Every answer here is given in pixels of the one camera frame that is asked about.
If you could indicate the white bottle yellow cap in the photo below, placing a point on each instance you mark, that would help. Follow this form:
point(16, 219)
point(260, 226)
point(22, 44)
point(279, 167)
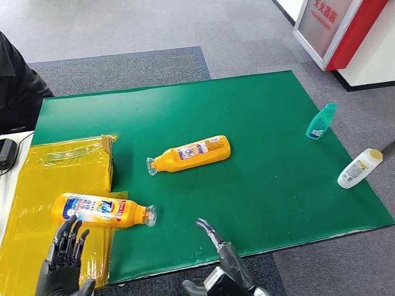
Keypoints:
point(358, 168)

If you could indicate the green table mat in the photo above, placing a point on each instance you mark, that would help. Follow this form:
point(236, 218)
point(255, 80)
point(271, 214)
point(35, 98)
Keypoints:
point(262, 135)

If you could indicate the orange detergent bottle clear cap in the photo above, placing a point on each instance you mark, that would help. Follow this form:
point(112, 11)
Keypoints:
point(102, 210)
point(191, 154)

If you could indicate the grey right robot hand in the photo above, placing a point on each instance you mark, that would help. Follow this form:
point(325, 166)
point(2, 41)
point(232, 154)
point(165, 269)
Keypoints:
point(231, 261)

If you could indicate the black power adapter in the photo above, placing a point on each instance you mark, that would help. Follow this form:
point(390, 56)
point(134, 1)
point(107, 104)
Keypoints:
point(7, 153)

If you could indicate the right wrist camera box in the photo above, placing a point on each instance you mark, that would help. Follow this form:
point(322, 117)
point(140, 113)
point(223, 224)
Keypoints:
point(220, 284)

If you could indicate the teal plastic bottle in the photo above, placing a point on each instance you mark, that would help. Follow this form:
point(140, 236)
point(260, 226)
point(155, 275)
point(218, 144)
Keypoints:
point(321, 121)

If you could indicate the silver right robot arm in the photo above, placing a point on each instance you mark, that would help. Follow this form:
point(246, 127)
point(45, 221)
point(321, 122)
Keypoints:
point(262, 291)

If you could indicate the red and white sign board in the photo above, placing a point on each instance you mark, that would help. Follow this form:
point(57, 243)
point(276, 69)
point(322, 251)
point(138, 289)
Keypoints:
point(333, 28)

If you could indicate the yellow taped cardboard box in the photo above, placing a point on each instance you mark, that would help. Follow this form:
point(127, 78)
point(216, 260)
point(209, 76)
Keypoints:
point(37, 175)

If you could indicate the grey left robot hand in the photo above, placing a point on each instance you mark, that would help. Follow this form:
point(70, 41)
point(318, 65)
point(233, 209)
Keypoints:
point(60, 273)

